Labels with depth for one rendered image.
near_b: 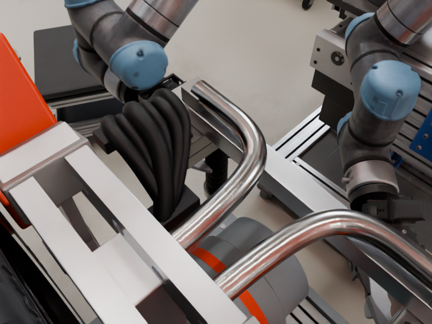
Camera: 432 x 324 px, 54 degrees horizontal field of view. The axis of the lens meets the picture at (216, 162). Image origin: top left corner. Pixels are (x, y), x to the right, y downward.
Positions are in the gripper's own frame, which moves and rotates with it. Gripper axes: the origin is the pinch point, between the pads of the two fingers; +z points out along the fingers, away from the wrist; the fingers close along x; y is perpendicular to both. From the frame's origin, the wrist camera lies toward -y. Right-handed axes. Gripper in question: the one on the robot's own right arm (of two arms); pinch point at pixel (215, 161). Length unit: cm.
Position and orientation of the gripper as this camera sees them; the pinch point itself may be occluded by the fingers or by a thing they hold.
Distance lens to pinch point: 65.3
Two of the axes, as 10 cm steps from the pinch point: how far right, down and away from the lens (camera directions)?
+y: -0.1, -6.0, -8.0
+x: 7.3, -5.5, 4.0
